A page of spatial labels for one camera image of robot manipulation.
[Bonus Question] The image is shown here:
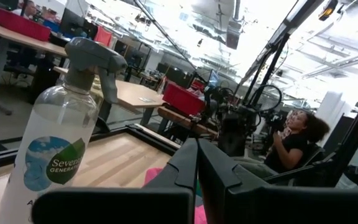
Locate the wooden desk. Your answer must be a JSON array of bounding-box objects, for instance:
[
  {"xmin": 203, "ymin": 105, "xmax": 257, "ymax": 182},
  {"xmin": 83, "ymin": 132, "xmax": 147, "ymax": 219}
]
[
  {"xmin": 0, "ymin": 19, "xmax": 69, "ymax": 116},
  {"xmin": 53, "ymin": 65, "xmax": 167, "ymax": 127}
]

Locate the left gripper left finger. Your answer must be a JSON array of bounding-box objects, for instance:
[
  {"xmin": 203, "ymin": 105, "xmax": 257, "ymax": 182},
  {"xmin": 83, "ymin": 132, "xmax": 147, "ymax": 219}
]
[{"xmin": 31, "ymin": 138, "xmax": 199, "ymax": 224}]

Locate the red chair back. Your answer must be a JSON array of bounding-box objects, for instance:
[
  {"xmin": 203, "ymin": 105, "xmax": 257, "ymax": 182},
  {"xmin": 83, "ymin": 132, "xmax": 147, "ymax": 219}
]
[{"xmin": 93, "ymin": 26, "xmax": 114, "ymax": 48}]

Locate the black frame post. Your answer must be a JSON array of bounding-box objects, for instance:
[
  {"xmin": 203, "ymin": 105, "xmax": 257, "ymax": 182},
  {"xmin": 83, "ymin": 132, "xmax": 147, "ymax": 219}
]
[
  {"xmin": 329, "ymin": 79, "xmax": 358, "ymax": 188},
  {"xmin": 242, "ymin": 32, "xmax": 291, "ymax": 107}
]

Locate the black table edge frame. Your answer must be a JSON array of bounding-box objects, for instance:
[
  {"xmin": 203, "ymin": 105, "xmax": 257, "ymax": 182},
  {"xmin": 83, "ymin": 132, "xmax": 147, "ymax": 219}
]
[{"xmin": 0, "ymin": 123, "xmax": 181, "ymax": 174}]

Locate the black computer monitor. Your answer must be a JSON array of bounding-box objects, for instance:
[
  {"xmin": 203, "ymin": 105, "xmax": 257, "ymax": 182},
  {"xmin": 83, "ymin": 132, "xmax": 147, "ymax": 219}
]
[{"xmin": 59, "ymin": 7, "xmax": 99, "ymax": 40}]

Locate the black frame light bar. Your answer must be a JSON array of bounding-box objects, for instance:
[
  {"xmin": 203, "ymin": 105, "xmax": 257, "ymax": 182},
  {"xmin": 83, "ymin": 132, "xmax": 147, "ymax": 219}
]
[{"xmin": 239, "ymin": 0, "xmax": 326, "ymax": 85}]

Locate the spray bottle with black nozzle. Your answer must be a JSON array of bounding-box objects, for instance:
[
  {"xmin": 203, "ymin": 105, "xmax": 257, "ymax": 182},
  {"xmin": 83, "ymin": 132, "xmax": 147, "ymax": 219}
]
[{"xmin": 0, "ymin": 37, "xmax": 129, "ymax": 224}]

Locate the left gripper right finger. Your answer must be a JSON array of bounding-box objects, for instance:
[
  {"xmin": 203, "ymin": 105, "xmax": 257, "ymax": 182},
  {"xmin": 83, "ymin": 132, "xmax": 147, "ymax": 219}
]
[{"xmin": 198, "ymin": 138, "xmax": 358, "ymax": 224}]

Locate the pink microfiber towel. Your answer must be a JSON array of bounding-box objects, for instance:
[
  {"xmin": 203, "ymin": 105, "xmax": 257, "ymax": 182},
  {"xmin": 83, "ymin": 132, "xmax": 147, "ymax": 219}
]
[{"xmin": 143, "ymin": 167, "xmax": 208, "ymax": 224}]

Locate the person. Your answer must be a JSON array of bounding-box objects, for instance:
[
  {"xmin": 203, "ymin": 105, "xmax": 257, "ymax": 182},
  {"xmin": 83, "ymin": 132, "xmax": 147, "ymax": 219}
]
[
  {"xmin": 12, "ymin": 0, "xmax": 39, "ymax": 18},
  {"xmin": 264, "ymin": 108, "xmax": 331, "ymax": 174}
]

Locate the red plastic bin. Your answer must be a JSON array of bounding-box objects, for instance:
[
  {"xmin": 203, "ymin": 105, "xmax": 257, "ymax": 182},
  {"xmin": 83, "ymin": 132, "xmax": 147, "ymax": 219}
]
[
  {"xmin": 0, "ymin": 5, "xmax": 52, "ymax": 43},
  {"xmin": 162, "ymin": 83, "xmax": 206, "ymax": 117}
]

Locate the wooden workbench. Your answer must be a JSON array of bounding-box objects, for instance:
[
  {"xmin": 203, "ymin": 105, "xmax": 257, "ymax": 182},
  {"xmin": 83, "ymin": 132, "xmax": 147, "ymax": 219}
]
[{"xmin": 157, "ymin": 106, "xmax": 219, "ymax": 140}]

